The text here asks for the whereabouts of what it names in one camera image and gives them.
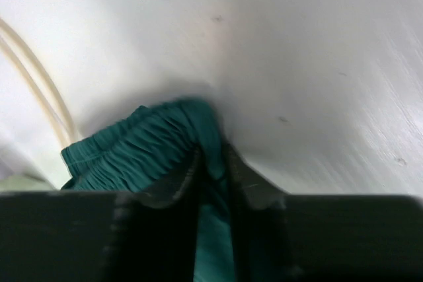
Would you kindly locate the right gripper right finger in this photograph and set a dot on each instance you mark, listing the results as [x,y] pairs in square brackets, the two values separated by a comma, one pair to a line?
[278,236]

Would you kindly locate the teal green shorts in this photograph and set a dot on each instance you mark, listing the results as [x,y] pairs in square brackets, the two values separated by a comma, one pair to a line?
[137,151]

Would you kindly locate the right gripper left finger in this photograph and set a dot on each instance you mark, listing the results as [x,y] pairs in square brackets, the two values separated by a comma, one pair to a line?
[104,236]

